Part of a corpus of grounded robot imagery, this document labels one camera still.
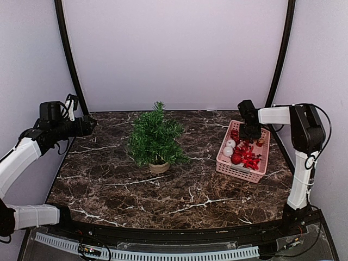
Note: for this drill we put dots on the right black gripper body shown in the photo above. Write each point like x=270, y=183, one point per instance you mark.
x=250, y=132

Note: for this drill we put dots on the small green christmas tree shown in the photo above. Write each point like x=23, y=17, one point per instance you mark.
x=153, y=141

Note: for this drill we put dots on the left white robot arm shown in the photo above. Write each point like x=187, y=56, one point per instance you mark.
x=13, y=164

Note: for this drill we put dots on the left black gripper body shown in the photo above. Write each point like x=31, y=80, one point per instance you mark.
x=61, y=132

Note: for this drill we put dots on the black frame pole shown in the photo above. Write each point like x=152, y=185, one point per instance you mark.
x=59, y=10
x=282, y=52

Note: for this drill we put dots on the pink plastic basket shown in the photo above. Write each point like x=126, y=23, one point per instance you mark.
x=225, y=166

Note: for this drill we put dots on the red ball ornament cluster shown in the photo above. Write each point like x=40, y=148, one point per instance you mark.
x=244, y=152

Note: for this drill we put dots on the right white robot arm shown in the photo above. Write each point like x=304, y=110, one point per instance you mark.
x=308, y=138

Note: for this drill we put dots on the right black frame pole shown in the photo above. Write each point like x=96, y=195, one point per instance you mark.
x=282, y=52

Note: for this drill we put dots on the left black frame pole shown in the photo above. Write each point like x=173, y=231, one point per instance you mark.
x=59, y=10

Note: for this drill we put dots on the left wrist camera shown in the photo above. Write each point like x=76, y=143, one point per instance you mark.
x=70, y=106

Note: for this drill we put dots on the white perforated cable duct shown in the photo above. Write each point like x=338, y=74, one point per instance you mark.
x=91, y=252

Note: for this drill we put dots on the white ball ornament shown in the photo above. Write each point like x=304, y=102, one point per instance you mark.
x=231, y=143
x=228, y=151

